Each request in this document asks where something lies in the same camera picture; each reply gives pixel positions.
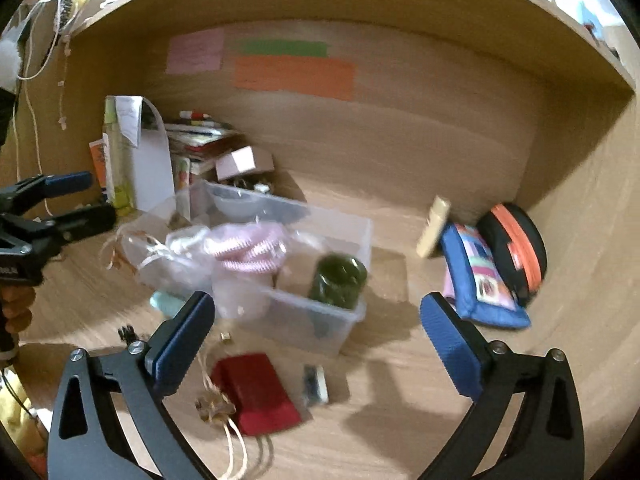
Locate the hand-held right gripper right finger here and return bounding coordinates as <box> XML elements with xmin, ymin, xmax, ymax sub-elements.
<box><xmin>419</xmin><ymin>291</ymin><xmax>586</xmax><ymax>480</ymax></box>

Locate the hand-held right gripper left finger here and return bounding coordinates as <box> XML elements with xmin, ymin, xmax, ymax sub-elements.
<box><xmin>47</xmin><ymin>290</ymin><xmax>216</xmax><ymax>480</ymax></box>

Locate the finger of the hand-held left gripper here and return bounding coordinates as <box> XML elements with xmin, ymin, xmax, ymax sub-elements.
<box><xmin>20</xmin><ymin>202</ymin><xmax>118</xmax><ymax>256</ymax></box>
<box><xmin>10</xmin><ymin>171</ymin><xmax>95</xmax><ymax>211</ymax></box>

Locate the pink knitted cloth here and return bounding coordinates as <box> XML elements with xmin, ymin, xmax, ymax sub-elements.
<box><xmin>205</xmin><ymin>222</ymin><xmax>293</xmax><ymax>276</ymax></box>

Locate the clear plastic storage bin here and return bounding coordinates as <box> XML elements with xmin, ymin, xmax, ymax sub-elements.
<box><xmin>137</xmin><ymin>180</ymin><xmax>375</xmax><ymax>358</ymax></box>

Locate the blue staples box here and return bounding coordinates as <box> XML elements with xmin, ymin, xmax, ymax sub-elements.
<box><xmin>302</xmin><ymin>364</ymin><xmax>331</xmax><ymax>407</ymax></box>

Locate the wooden desktop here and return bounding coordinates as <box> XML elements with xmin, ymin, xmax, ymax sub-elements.
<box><xmin>0</xmin><ymin>170</ymin><xmax>640</xmax><ymax>480</ymax></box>

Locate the person's left hand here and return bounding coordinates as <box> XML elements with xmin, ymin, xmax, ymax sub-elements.
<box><xmin>0</xmin><ymin>282</ymin><xmax>35</xmax><ymax>361</ymax></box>

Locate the orange carton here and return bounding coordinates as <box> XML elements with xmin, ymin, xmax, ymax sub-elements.
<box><xmin>89</xmin><ymin>139</ymin><xmax>112</xmax><ymax>188</ymax></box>

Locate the teal small bottle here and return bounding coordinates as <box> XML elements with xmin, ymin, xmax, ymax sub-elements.
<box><xmin>150</xmin><ymin>291</ymin><xmax>187</xmax><ymax>317</ymax></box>

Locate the yellow-green spray bottle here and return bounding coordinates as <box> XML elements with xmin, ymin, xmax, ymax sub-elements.
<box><xmin>102</xmin><ymin>97</ymin><xmax>137</xmax><ymax>211</ymax></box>

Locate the blue pencil case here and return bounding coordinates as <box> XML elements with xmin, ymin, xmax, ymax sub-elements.
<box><xmin>440</xmin><ymin>224</ymin><xmax>532</xmax><ymax>331</ymax></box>

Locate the red pouch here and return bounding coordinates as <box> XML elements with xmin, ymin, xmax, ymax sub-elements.
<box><xmin>210</xmin><ymin>353</ymin><xmax>303</xmax><ymax>437</ymax></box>

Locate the folded white paper sheet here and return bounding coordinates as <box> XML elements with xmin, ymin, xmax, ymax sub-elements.
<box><xmin>105</xmin><ymin>95</ymin><xmax>176</xmax><ymax>213</ymax></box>

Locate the fruit print box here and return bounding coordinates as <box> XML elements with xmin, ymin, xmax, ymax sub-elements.
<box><xmin>172</xmin><ymin>156</ymin><xmax>193</xmax><ymax>206</ymax></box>

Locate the cream tube bottle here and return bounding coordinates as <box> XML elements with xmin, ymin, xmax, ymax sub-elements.
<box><xmin>416</xmin><ymin>196</ymin><xmax>452</xmax><ymax>259</ymax></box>

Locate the black case with orange zipper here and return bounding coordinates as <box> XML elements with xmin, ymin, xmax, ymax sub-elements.
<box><xmin>477</xmin><ymin>202</ymin><xmax>548</xmax><ymax>308</ymax></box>

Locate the green glass jar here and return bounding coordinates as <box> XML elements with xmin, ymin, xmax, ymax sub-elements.
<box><xmin>309</xmin><ymin>254</ymin><xmax>368</xmax><ymax>311</ymax></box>

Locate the stack of books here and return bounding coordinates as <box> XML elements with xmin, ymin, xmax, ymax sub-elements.
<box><xmin>165</xmin><ymin>110</ymin><xmax>241</xmax><ymax>176</ymax></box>

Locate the clear glass bowl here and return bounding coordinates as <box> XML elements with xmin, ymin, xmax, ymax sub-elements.
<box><xmin>212</xmin><ymin>191</ymin><xmax>258</xmax><ymax>221</ymax></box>

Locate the yellow cloth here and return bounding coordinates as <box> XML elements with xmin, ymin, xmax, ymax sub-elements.
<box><xmin>0</xmin><ymin>370</ymin><xmax>47</xmax><ymax>463</ymax></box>

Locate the small white cardboard box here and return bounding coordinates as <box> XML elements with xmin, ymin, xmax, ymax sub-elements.
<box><xmin>215</xmin><ymin>146</ymin><xmax>276</xmax><ymax>183</ymax></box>

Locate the pink paper note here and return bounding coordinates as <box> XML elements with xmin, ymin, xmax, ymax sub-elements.
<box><xmin>166</xmin><ymin>29</ymin><xmax>226</xmax><ymax>75</ymax></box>

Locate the orange paper note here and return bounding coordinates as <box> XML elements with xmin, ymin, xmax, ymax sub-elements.
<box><xmin>234</xmin><ymin>56</ymin><xmax>356</xmax><ymax>101</ymax></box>

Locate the green paper note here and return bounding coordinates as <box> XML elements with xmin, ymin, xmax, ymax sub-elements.
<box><xmin>237</xmin><ymin>40</ymin><xmax>328</xmax><ymax>58</ymax></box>

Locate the white cable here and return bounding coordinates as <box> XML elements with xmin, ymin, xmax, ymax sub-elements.
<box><xmin>17</xmin><ymin>0</ymin><xmax>76</xmax><ymax>216</ymax></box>

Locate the cream cord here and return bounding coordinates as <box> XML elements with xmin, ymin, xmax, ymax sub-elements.
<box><xmin>200</xmin><ymin>340</ymin><xmax>276</xmax><ymax>480</ymax></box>

